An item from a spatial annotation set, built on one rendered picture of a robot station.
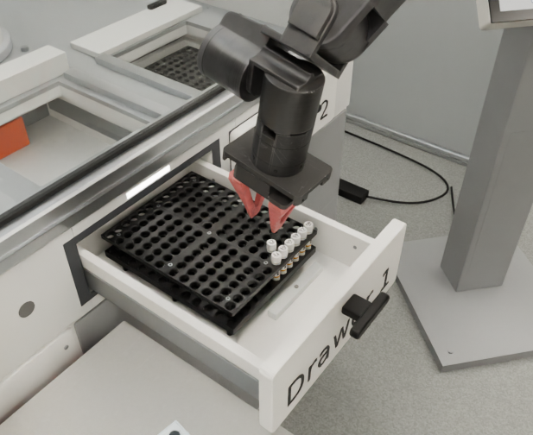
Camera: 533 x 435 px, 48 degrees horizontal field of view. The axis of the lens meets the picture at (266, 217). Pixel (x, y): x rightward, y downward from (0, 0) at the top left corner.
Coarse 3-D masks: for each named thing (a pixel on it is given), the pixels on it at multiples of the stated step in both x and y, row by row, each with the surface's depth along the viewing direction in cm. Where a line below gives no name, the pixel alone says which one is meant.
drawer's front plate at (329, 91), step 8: (328, 80) 108; (336, 80) 110; (328, 88) 109; (328, 96) 110; (320, 104) 109; (328, 104) 112; (320, 112) 110; (328, 112) 113; (248, 120) 95; (256, 120) 95; (320, 120) 112; (328, 120) 114; (240, 128) 93; (248, 128) 93; (320, 128) 113; (232, 136) 92; (232, 168) 96
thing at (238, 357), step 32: (160, 192) 90; (256, 192) 87; (128, 224) 87; (320, 224) 82; (96, 256) 76; (320, 256) 84; (352, 256) 81; (96, 288) 78; (128, 288) 73; (288, 288) 80; (320, 288) 80; (160, 320) 71; (192, 320) 68; (256, 320) 76; (288, 320) 76; (192, 352) 71; (224, 352) 66; (256, 352) 72; (256, 384) 65
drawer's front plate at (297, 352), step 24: (384, 240) 73; (360, 264) 70; (384, 264) 75; (336, 288) 67; (360, 288) 71; (384, 288) 80; (312, 312) 65; (336, 312) 67; (288, 336) 62; (312, 336) 63; (336, 336) 71; (288, 360) 60; (312, 360) 67; (264, 384) 60; (288, 384) 63; (312, 384) 70; (264, 408) 63; (288, 408) 67
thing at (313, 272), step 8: (312, 264) 82; (312, 272) 80; (320, 272) 82; (304, 280) 79; (312, 280) 80; (296, 288) 78; (304, 288) 79; (288, 296) 77; (296, 296) 78; (280, 304) 76; (288, 304) 77; (272, 312) 75; (280, 312) 76
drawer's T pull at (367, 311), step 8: (352, 296) 69; (384, 296) 69; (352, 304) 68; (360, 304) 68; (368, 304) 68; (376, 304) 68; (384, 304) 69; (344, 312) 68; (352, 312) 67; (360, 312) 67; (368, 312) 67; (376, 312) 67; (360, 320) 66; (368, 320) 66; (352, 328) 65; (360, 328) 65; (352, 336) 65; (360, 336) 65
